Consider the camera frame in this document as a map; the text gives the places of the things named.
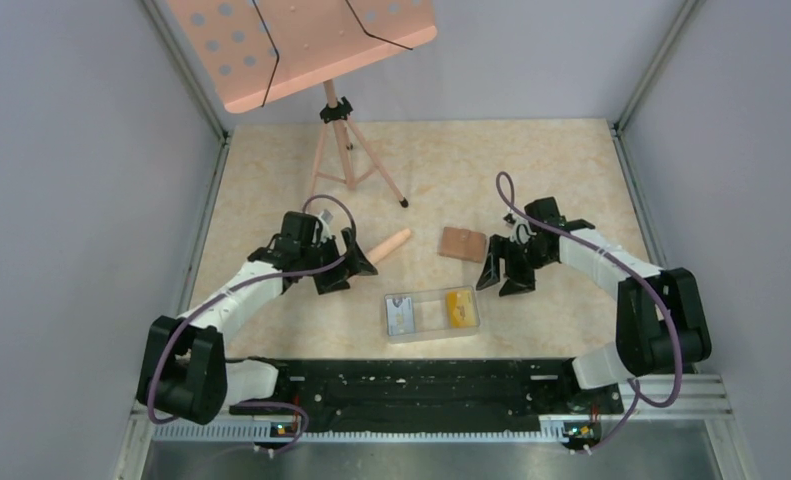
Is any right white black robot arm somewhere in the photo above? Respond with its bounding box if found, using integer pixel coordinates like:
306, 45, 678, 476
476, 197, 712, 412

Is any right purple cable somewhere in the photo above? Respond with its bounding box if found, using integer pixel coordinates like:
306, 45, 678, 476
495, 171, 684, 455

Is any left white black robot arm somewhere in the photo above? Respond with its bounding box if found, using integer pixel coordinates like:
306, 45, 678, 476
136, 211, 377, 425

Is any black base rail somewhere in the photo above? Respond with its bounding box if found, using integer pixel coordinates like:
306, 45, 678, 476
229, 359, 624, 434

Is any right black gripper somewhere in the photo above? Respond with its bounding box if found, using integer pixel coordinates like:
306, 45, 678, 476
477, 234, 555, 297

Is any brown leather card holder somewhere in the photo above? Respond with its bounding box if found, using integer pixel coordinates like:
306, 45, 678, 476
438, 226, 488, 263

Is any grey white credit card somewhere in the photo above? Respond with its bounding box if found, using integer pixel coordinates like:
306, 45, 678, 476
385, 296, 415, 336

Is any clear plastic card box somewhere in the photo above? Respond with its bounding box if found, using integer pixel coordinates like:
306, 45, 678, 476
383, 286, 481, 343

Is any yellow credit card stack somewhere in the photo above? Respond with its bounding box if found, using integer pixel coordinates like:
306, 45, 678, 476
445, 289, 479, 329

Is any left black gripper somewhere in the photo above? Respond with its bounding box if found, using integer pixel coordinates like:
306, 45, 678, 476
299, 227, 376, 294

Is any pink music stand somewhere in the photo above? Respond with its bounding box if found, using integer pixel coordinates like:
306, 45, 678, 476
168, 0, 438, 208

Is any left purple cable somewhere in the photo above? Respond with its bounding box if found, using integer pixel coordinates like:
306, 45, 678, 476
146, 193, 359, 457

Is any pink cylindrical handle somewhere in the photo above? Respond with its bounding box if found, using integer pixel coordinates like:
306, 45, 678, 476
367, 228, 412, 265

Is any purple cable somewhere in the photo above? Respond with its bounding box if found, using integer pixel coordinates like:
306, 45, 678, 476
146, 193, 359, 457
495, 171, 684, 455

